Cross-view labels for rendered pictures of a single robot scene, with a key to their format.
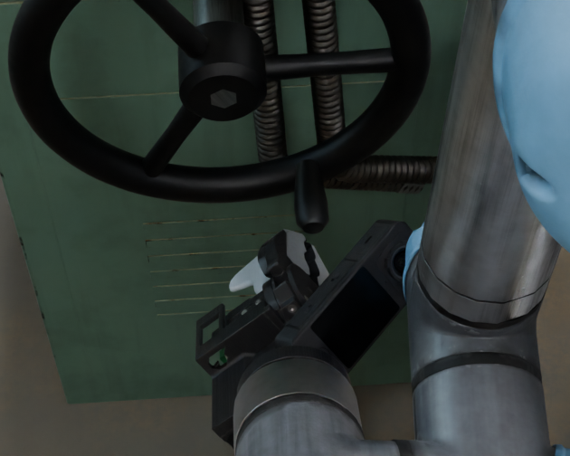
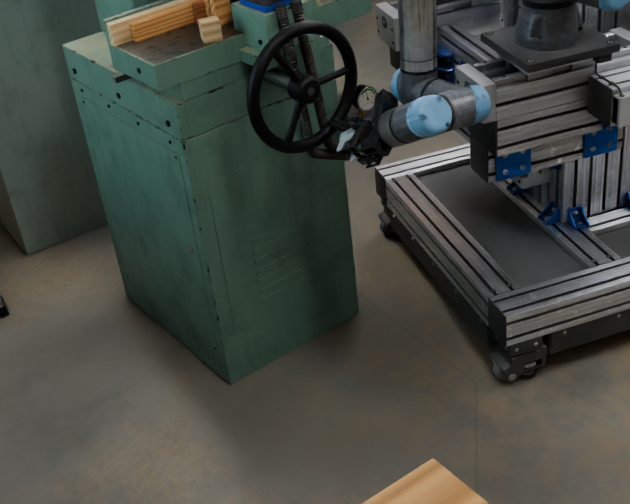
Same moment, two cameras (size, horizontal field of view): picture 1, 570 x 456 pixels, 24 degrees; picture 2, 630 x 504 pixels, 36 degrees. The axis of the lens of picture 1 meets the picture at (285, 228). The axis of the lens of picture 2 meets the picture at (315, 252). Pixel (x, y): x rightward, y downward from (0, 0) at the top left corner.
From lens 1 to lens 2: 1.48 m
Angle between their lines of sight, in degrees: 31
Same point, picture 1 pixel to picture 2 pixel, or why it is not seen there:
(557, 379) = (410, 286)
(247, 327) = (362, 129)
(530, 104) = not seen: outside the picture
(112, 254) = (242, 264)
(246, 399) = (383, 120)
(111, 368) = (246, 348)
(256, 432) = (396, 113)
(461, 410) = (438, 87)
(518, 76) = not seen: outside the picture
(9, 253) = (158, 359)
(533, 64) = not seen: outside the picture
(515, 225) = (429, 25)
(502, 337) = (434, 76)
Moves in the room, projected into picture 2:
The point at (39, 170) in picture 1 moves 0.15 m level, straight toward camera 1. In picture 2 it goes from (213, 221) to (260, 238)
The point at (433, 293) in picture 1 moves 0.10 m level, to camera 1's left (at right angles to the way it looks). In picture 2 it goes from (413, 69) to (373, 84)
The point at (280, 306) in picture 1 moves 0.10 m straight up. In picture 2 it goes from (366, 122) to (363, 76)
